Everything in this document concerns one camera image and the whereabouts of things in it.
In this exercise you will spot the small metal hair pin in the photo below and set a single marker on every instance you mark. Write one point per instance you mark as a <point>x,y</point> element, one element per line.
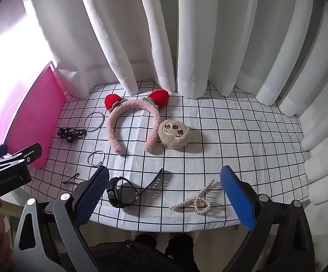
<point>71,178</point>

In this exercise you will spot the pink plastic basin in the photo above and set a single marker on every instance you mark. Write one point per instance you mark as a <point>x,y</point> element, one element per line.
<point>30,110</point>

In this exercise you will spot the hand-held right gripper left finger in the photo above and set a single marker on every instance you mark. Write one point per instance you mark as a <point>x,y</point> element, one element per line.
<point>96,195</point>

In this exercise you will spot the pink plush strawberry headband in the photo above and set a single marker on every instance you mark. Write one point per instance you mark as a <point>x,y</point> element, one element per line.
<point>113,130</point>

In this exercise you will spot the black hair bow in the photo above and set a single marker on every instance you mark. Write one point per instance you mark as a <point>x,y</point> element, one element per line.
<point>69,136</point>

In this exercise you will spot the pearl hair claw clip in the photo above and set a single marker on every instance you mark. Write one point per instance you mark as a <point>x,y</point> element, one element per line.
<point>206,187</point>

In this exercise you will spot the person's legs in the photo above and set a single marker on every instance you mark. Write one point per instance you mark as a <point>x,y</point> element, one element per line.
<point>141,249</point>

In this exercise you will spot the black-checked white tablecloth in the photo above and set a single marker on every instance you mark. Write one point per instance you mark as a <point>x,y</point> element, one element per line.
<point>209,147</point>

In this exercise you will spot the person's left hand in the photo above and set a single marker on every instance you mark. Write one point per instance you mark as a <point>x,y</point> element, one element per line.
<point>1,229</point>

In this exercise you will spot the round beige plush coin purse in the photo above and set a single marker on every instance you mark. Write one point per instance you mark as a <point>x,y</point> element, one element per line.
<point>178,133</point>

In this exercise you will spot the large silver bangle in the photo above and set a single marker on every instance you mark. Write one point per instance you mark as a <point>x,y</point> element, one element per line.
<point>85,121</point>

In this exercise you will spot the white curtain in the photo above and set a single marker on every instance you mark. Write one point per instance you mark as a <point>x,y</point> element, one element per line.
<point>164,34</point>

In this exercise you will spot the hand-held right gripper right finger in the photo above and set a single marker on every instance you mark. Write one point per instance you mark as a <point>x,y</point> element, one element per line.
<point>237,201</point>

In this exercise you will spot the small silver bangle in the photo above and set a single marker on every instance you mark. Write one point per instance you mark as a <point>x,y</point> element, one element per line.
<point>88,158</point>

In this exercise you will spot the black wristwatch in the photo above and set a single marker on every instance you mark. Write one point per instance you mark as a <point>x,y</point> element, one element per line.
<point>114,194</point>

